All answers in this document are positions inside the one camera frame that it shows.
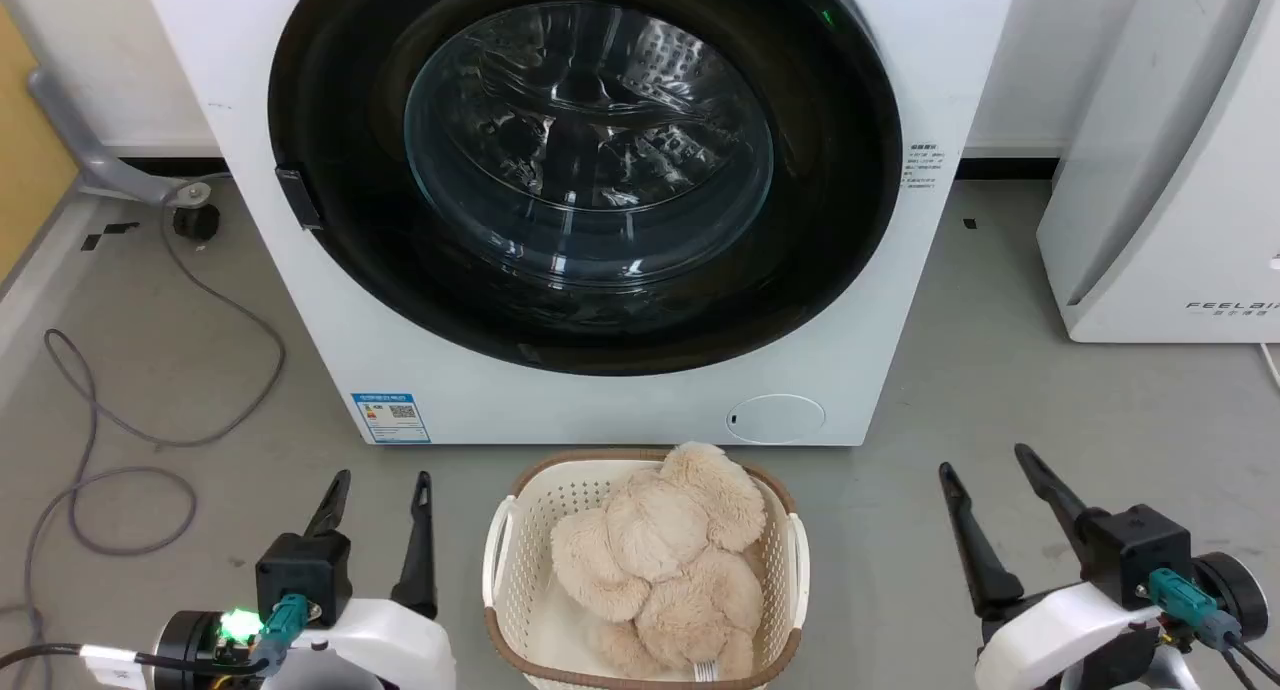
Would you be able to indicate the yellow wooden panel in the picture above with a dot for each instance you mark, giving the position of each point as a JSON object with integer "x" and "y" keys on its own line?
{"x": 25, "y": 160}

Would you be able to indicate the white air purifier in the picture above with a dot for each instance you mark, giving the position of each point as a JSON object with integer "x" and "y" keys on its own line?
{"x": 1180, "y": 220}

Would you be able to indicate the blue energy label sticker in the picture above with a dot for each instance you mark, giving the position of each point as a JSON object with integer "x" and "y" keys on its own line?
{"x": 390, "y": 418}

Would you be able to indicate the white front-load washing machine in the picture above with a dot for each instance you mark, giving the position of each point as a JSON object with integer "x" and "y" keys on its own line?
{"x": 300, "y": 350}

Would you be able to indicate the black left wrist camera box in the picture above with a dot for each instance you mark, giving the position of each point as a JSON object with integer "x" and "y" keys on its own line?
{"x": 305, "y": 575}

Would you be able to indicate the white brown-rimmed laundry basket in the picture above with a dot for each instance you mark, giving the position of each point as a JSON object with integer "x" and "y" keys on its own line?
{"x": 520, "y": 555}

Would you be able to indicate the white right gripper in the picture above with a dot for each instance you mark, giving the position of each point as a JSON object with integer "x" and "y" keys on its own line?
{"x": 1050, "y": 640}

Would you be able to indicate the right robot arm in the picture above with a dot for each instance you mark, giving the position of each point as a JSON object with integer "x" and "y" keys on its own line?
{"x": 1235, "y": 590}

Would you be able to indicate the black round glass washer door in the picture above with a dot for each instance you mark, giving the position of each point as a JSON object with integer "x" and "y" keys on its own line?
{"x": 850, "y": 220}

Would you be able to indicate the beige plush teddy bear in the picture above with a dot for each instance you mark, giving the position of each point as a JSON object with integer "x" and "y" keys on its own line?
{"x": 660, "y": 540}

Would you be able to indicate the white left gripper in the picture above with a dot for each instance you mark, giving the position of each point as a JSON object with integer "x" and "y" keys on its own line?
{"x": 390, "y": 650}

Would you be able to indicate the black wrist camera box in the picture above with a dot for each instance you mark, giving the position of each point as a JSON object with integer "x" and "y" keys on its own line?
{"x": 305, "y": 575}
{"x": 1135, "y": 555}

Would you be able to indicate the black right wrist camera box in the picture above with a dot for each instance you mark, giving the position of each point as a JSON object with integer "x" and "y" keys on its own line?
{"x": 1135, "y": 555}

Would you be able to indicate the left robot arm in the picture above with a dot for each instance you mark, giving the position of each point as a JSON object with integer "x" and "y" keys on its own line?
{"x": 195, "y": 650}

